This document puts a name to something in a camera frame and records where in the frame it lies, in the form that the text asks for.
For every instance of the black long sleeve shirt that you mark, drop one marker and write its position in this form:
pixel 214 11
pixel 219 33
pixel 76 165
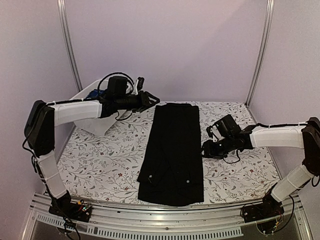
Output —
pixel 172 170

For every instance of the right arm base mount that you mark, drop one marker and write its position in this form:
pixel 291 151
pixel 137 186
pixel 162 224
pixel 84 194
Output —
pixel 268 208

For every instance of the left aluminium corner post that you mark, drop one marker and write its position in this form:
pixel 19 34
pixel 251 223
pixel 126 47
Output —
pixel 61 5

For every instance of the right aluminium corner post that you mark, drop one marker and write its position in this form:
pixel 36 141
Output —
pixel 262 50

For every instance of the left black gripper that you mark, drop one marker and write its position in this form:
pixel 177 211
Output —
pixel 145 103

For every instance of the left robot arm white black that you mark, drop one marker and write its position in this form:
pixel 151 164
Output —
pixel 39 131

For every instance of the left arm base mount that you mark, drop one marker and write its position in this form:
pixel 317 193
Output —
pixel 64 207

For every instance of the floral patterned tablecloth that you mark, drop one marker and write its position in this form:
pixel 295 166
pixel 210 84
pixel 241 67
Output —
pixel 106 168

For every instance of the blue plaid shirt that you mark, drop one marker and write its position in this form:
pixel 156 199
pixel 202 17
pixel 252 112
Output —
pixel 95 95

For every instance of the white plastic bin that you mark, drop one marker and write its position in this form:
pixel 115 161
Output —
pixel 92 125

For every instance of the aluminium corner post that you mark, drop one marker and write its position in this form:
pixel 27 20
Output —
pixel 61 5
pixel 262 50

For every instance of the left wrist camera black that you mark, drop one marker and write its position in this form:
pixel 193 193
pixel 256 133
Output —
pixel 120 86

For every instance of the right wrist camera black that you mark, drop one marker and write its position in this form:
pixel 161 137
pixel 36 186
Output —
pixel 226 126

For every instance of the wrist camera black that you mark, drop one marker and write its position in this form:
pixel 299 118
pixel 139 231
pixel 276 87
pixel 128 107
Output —
pixel 226 126
pixel 120 86

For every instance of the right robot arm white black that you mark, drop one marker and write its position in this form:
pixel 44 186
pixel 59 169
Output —
pixel 302 135

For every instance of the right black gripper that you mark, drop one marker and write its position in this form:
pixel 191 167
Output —
pixel 209 150

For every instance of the aluminium front rail frame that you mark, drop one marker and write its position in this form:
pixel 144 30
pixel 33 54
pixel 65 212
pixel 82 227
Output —
pixel 123 221

